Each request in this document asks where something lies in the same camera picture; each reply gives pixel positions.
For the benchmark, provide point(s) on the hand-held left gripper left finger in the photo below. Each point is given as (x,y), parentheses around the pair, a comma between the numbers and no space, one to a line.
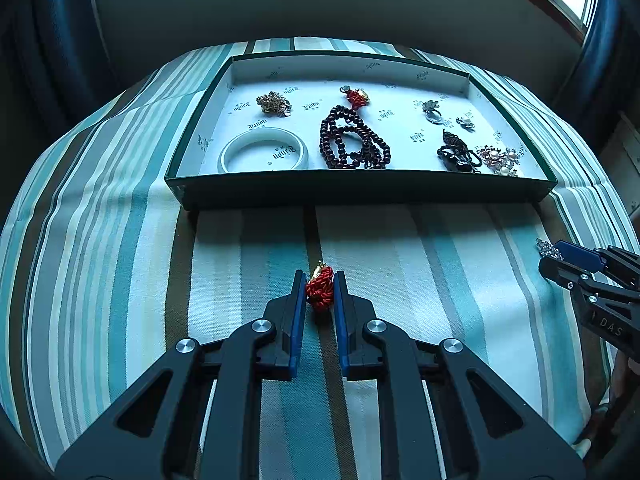
(298,310)

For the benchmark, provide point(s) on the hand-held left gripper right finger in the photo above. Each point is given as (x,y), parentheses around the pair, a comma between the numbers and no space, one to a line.
(341,310)

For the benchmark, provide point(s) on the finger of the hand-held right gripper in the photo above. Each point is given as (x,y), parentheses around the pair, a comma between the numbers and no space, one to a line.
(580,257)
(560,271)

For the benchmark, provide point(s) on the silver crystal brooch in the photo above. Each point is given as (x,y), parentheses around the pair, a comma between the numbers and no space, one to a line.
(547,249)

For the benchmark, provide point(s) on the green printed jewelry box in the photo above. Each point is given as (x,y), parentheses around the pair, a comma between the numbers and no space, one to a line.
(350,190)

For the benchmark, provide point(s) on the beige cabinet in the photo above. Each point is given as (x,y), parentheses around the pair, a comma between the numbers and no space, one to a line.
(622,152)

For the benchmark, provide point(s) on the pearl flower brooch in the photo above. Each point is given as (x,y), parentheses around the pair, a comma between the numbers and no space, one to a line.
(497,160)

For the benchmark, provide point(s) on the white jade bangle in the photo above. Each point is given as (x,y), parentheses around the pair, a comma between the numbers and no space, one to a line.
(230,152)

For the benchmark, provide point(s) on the teal striped cloth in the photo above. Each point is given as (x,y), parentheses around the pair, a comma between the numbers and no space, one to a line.
(100,260)

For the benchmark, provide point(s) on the blue curtain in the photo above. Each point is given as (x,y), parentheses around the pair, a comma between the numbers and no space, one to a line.
(600,40)
(70,35)

